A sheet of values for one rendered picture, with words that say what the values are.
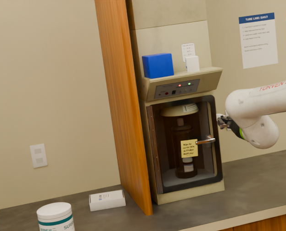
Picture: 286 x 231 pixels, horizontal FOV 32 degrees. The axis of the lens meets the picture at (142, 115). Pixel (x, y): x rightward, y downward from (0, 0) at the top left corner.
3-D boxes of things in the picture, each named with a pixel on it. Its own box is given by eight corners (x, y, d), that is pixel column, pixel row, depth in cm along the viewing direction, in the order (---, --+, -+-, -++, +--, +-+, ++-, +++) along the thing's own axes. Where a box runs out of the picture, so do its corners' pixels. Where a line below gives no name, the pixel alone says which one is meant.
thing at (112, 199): (90, 202, 236) (88, 194, 235) (124, 197, 237) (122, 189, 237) (90, 211, 224) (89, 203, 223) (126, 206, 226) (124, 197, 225)
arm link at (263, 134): (267, 158, 169) (291, 136, 170) (247, 131, 165) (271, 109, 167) (248, 150, 182) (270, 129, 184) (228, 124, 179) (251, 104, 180)
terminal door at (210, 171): (158, 194, 220) (147, 105, 213) (222, 180, 227) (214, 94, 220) (159, 195, 220) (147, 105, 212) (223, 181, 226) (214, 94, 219)
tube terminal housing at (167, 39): (143, 189, 245) (121, 30, 231) (204, 176, 253) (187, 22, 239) (157, 205, 221) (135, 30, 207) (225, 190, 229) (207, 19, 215)
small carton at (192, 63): (186, 71, 213) (184, 57, 212) (198, 69, 213) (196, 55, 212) (187, 72, 208) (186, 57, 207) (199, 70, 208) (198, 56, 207)
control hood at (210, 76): (144, 101, 213) (141, 77, 211) (214, 89, 221) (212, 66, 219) (151, 104, 202) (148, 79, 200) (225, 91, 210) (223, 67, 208)
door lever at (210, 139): (192, 144, 220) (191, 138, 220) (212, 140, 222) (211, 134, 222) (196, 146, 215) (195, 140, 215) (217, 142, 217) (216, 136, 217)
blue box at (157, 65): (144, 77, 211) (141, 56, 209) (166, 74, 213) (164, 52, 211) (150, 79, 201) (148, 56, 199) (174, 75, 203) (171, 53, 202)
